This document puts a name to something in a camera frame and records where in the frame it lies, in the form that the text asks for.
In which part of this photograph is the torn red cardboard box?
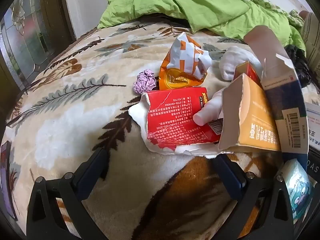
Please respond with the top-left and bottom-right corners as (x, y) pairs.
(129, 86), (225, 159)

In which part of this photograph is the crumpled purple paper ball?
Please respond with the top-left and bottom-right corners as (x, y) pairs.
(133, 70), (157, 94)

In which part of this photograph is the small red and white box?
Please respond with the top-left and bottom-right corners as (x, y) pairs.
(232, 61), (264, 90)

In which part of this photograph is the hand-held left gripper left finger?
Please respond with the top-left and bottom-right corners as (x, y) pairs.
(26, 147), (110, 240)

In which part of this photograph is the striped brown pillow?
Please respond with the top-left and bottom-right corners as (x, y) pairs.
(300, 10), (320, 65)

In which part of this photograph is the torn orange cardboard box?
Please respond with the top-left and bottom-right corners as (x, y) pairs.
(218, 73), (282, 155)

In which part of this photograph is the cartoon print tissue packet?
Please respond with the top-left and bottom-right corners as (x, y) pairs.
(282, 159), (313, 224)

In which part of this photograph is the green quilt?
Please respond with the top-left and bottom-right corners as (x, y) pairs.
(97, 0), (307, 53)

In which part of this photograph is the white printed box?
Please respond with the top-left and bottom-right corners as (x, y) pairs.
(305, 102), (320, 150)

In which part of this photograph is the orange and white snack wrapper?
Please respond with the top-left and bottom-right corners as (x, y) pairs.
(159, 32), (212, 90)

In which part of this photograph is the dark blue medicine box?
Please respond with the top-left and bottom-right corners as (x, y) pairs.
(243, 27), (308, 155)

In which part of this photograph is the wooden door with glass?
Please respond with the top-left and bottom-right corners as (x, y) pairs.
(0, 0), (75, 100)

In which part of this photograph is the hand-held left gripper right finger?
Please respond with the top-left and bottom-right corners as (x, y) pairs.
(216, 153), (295, 240)

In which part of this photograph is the leaf print blanket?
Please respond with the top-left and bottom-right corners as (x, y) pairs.
(0, 21), (320, 240)

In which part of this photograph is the black plastic bag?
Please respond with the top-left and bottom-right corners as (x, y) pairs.
(284, 44), (312, 88)

